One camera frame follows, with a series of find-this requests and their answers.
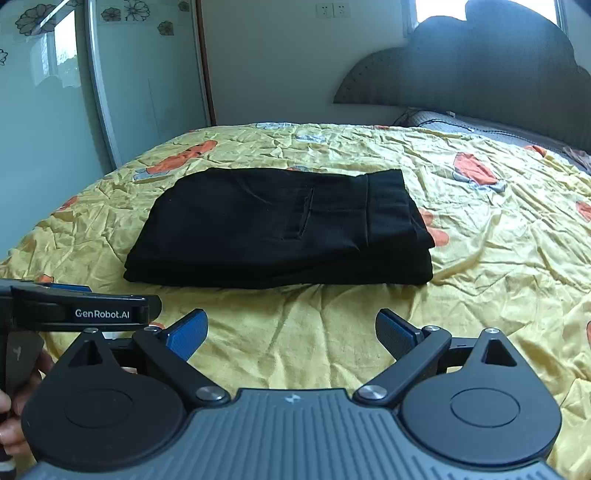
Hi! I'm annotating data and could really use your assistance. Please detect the glass wardrobe door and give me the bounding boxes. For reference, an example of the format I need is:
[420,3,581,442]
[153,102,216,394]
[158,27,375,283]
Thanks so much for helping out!
[0,0,217,261]

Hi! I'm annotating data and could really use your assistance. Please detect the grey pillow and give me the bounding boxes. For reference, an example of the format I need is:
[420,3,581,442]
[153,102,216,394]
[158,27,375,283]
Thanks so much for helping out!
[392,107,591,155]

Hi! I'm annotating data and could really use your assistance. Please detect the black pants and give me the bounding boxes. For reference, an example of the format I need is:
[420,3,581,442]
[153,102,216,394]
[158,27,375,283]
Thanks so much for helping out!
[123,167,435,290]

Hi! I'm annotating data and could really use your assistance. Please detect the person's left hand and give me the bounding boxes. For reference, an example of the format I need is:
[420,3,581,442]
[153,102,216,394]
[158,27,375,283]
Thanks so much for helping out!
[0,350,55,459]

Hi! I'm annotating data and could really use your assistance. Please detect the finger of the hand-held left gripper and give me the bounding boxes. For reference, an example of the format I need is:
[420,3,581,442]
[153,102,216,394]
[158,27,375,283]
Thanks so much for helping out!
[44,282,93,295]

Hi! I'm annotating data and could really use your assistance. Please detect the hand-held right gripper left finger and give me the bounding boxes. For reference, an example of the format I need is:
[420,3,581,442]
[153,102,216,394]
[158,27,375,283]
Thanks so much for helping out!
[68,309,230,408]

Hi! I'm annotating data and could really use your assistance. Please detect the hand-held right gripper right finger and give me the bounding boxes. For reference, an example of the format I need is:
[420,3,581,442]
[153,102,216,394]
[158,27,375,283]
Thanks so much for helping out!
[355,308,519,408]

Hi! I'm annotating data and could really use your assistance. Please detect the bedroom window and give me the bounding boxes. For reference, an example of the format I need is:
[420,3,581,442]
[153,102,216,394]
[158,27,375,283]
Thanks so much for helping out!
[406,0,570,33]

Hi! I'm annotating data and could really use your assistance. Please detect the dark scalloped headboard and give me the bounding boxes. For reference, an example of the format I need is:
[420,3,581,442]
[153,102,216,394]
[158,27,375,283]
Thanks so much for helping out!
[333,0,591,121]

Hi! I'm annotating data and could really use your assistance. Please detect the yellow floral blanket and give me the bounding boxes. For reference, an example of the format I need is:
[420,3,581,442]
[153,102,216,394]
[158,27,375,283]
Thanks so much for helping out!
[0,122,591,480]

